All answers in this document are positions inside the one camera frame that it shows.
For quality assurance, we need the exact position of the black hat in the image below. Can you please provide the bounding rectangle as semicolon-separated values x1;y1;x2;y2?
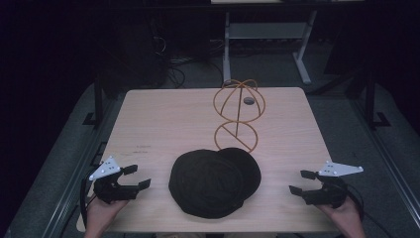
167;147;263;220

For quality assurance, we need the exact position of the white metal desk frame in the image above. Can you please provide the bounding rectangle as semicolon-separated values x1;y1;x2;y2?
222;9;319;85

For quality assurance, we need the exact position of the person's left hand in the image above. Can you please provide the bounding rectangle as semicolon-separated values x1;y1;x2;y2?
83;197;129;238

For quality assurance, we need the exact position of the black metal stand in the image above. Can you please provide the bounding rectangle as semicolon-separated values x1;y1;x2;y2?
364;63;392;131
82;73;104;127

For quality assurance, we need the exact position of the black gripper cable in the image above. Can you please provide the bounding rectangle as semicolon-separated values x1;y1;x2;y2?
345;183;394;238
78;168;99;230

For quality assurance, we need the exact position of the golden wire hat stand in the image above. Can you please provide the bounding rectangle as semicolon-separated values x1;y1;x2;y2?
212;78;266;154

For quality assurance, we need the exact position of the person's right hand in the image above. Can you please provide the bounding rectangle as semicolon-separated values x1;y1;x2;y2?
314;197;368;238

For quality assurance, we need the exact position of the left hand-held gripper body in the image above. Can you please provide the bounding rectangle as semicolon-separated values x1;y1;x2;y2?
88;155;139;204

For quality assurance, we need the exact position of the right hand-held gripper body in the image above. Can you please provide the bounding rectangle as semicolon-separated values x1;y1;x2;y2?
301;160;365;209

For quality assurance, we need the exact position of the tangle of floor cables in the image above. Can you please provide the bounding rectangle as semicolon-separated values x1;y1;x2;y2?
150;34;226;89

